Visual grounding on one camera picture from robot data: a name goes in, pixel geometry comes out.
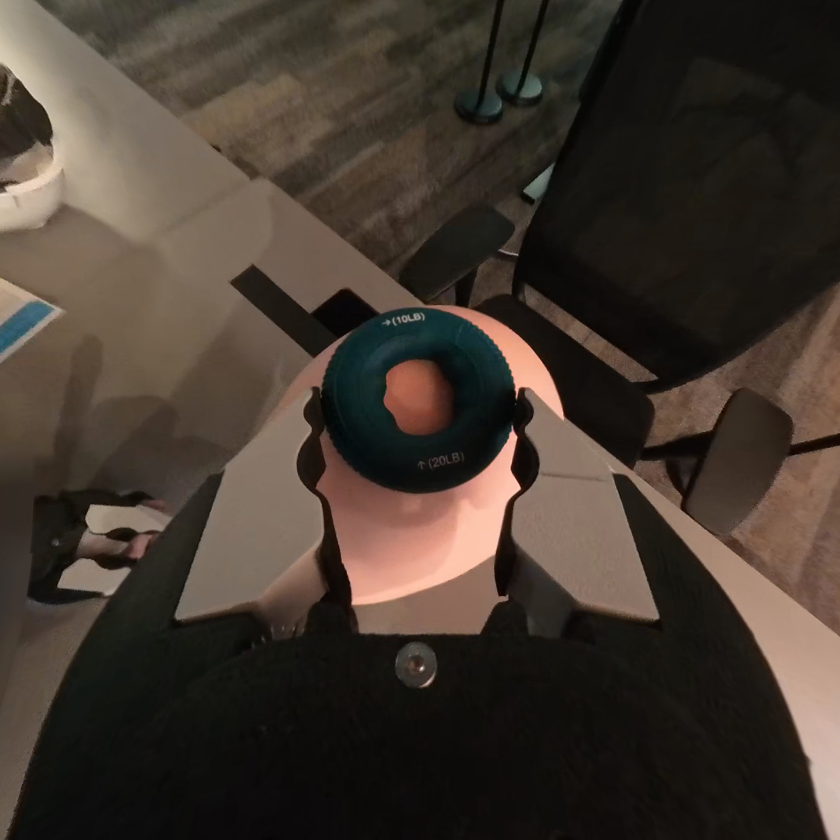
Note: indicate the blue and white paper sheet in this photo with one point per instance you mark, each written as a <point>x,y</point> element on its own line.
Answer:
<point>23,321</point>

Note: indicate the white round container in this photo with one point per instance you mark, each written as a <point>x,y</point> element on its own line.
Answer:
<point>29,197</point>

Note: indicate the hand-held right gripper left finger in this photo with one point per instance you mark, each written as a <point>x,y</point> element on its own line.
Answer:
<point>249,525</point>

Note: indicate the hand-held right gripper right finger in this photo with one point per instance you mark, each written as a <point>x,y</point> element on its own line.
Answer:
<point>577,525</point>

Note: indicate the person's left hand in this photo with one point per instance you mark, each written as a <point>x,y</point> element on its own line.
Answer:
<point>139,546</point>

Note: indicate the black mesh office chair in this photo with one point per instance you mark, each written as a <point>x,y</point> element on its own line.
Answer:
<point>689,197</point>

